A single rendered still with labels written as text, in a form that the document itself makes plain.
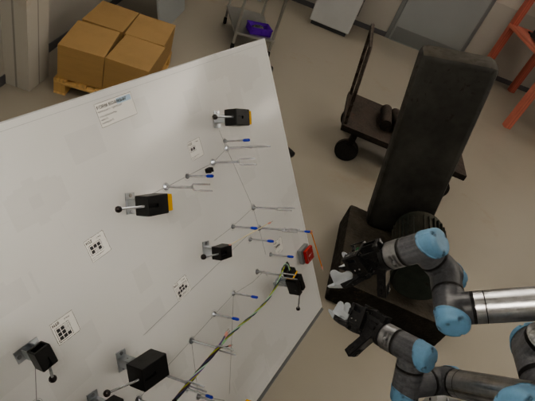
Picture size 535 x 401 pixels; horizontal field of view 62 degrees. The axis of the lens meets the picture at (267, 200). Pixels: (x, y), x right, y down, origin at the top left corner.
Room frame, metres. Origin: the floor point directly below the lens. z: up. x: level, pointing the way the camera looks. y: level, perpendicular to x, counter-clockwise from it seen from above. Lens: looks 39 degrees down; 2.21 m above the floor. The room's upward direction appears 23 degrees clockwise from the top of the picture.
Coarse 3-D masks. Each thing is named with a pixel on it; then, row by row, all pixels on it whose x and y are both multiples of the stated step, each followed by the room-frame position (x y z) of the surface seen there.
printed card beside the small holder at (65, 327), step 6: (72, 312) 0.45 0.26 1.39; (60, 318) 0.43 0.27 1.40; (66, 318) 0.44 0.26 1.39; (72, 318) 0.45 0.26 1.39; (54, 324) 0.42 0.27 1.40; (60, 324) 0.42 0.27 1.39; (66, 324) 0.43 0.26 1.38; (72, 324) 0.44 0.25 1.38; (78, 324) 0.45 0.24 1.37; (54, 330) 0.41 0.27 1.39; (60, 330) 0.42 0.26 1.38; (66, 330) 0.43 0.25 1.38; (72, 330) 0.43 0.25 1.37; (78, 330) 0.44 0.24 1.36; (54, 336) 0.40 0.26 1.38; (60, 336) 0.41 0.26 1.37; (66, 336) 0.42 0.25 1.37; (72, 336) 0.43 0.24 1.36; (60, 342) 0.40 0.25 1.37
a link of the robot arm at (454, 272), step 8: (448, 256) 0.90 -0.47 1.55; (440, 264) 0.87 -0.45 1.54; (448, 264) 0.88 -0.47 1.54; (456, 264) 0.90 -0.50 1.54; (432, 272) 0.86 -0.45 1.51; (440, 272) 0.86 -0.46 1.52; (448, 272) 0.86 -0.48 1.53; (456, 272) 0.87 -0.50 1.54; (464, 272) 0.90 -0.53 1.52; (432, 280) 0.85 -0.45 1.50; (440, 280) 0.83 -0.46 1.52; (448, 280) 0.83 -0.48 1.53; (456, 280) 0.84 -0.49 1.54; (464, 280) 0.88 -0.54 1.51
